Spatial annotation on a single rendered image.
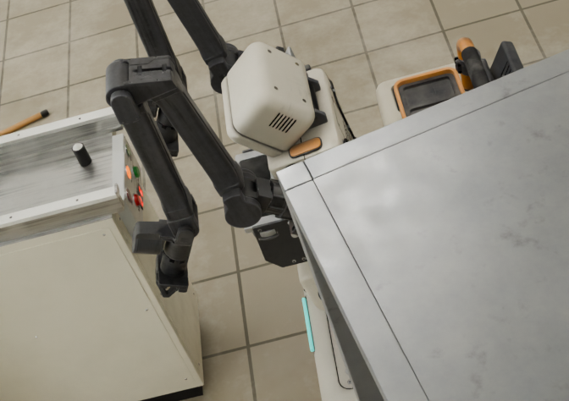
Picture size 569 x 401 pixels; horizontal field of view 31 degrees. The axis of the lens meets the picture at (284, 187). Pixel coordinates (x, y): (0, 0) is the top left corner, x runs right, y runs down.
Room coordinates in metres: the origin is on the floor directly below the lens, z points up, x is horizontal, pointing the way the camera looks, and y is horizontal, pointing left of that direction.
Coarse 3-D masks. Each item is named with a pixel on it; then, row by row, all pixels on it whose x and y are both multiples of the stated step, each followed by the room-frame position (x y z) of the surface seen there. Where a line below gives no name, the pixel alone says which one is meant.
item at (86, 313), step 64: (0, 192) 2.00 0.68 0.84; (64, 192) 1.92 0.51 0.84; (0, 256) 1.82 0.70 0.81; (64, 256) 1.80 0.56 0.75; (128, 256) 1.78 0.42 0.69; (0, 320) 1.83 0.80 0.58; (64, 320) 1.81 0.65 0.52; (128, 320) 1.79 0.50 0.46; (192, 320) 1.95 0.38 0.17; (0, 384) 1.84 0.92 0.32; (64, 384) 1.82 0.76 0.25; (128, 384) 1.80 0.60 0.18; (192, 384) 1.78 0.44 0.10
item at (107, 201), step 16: (96, 192) 1.82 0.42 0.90; (112, 192) 1.80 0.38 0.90; (32, 208) 1.84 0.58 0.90; (48, 208) 1.82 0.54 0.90; (64, 208) 1.80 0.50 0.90; (80, 208) 1.80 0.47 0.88; (96, 208) 1.79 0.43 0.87; (112, 208) 1.79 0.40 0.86; (0, 224) 1.82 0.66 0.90; (16, 224) 1.82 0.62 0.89; (32, 224) 1.81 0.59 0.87; (48, 224) 1.81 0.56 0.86; (64, 224) 1.80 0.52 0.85; (0, 240) 1.83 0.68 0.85
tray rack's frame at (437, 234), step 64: (384, 128) 0.74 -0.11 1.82; (448, 128) 0.71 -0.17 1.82; (512, 128) 0.68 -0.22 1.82; (320, 192) 0.69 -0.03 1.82; (384, 192) 0.66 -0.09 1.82; (448, 192) 0.63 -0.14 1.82; (512, 192) 0.61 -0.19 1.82; (320, 256) 0.61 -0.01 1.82; (384, 256) 0.59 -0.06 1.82; (448, 256) 0.56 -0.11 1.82; (512, 256) 0.54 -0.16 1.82; (384, 320) 0.52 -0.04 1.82; (448, 320) 0.50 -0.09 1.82; (512, 320) 0.48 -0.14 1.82; (384, 384) 0.46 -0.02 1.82; (448, 384) 0.44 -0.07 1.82; (512, 384) 0.42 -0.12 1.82
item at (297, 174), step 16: (288, 176) 0.72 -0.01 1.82; (304, 176) 0.71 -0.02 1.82; (304, 240) 0.71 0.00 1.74; (320, 272) 0.71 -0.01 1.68; (320, 288) 0.71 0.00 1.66; (336, 304) 0.71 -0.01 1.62; (336, 320) 0.71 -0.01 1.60; (336, 336) 0.71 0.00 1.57; (352, 336) 0.71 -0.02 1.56; (352, 352) 0.71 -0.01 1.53; (352, 368) 0.71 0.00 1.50; (352, 384) 0.72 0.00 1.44; (368, 384) 0.71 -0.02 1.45; (368, 400) 0.71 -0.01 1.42
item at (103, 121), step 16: (96, 112) 2.10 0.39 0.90; (112, 112) 2.08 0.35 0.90; (32, 128) 2.13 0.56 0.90; (48, 128) 2.11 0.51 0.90; (64, 128) 2.09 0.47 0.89; (80, 128) 2.09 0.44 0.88; (96, 128) 2.08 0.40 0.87; (112, 128) 2.08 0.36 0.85; (0, 144) 2.11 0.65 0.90; (16, 144) 2.11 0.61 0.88; (32, 144) 2.10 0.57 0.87; (48, 144) 2.10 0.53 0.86; (64, 144) 2.09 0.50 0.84; (0, 160) 2.12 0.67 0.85
